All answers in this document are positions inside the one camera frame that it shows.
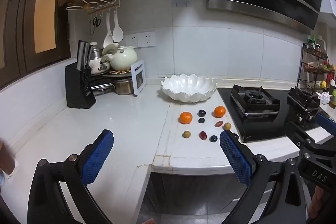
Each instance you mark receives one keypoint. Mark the grey wall hook strip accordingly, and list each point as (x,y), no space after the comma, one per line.
(181,2)

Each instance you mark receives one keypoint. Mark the red grape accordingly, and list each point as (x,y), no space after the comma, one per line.
(202,135)
(219,123)

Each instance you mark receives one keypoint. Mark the brown object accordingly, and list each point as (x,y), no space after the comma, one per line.
(6,158)

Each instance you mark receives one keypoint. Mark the green capped bottle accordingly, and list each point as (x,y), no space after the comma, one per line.
(311,41)

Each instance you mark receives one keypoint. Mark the white wall outlet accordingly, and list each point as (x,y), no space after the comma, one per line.
(131,40)
(146,39)

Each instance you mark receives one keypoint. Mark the orange tangerine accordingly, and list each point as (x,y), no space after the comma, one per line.
(186,118)
(219,111)

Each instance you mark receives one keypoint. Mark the cream ceramic pot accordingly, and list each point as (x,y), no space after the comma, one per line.
(124,58)

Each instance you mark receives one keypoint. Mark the yellow small container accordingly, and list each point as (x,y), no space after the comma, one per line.
(324,84)

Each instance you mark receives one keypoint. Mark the black gas stove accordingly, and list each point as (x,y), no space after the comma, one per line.
(236,119)

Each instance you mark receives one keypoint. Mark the brown window frame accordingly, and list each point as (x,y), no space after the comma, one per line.
(23,29)

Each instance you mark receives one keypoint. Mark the steel stock pot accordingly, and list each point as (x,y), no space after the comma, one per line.
(124,87)

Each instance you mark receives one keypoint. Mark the white scalloped bowl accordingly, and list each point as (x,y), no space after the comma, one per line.
(188,88)

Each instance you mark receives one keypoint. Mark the black knife block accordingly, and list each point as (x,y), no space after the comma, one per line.
(74,90)

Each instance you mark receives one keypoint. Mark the black scissors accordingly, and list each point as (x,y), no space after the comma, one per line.
(96,21)

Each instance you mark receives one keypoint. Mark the white ladle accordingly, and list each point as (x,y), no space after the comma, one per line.
(108,38)

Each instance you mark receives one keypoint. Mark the white cup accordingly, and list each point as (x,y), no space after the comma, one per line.
(325,99)

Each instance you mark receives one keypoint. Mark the white rice paddle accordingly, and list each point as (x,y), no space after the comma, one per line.
(117,31)

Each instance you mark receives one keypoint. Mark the steel pot with lid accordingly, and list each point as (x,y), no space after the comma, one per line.
(95,52)

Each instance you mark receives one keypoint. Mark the wooden trivet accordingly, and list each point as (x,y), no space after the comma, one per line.
(119,72)

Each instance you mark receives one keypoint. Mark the white pot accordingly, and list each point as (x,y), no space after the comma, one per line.
(98,65)

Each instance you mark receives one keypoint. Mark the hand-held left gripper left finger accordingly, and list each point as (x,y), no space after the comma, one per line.
(96,159)

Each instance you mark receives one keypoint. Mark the dark purple grape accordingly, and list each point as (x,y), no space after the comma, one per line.
(201,120)
(213,138)
(201,112)

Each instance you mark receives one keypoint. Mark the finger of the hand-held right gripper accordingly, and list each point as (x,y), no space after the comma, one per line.
(326,123)
(298,134)

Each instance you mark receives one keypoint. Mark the black burner grate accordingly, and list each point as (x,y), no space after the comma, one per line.
(303,98)
(254,99)

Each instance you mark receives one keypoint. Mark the person's right hand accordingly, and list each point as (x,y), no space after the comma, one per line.
(319,203)

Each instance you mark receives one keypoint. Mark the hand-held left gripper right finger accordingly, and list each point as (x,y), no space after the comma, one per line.
(236,159)

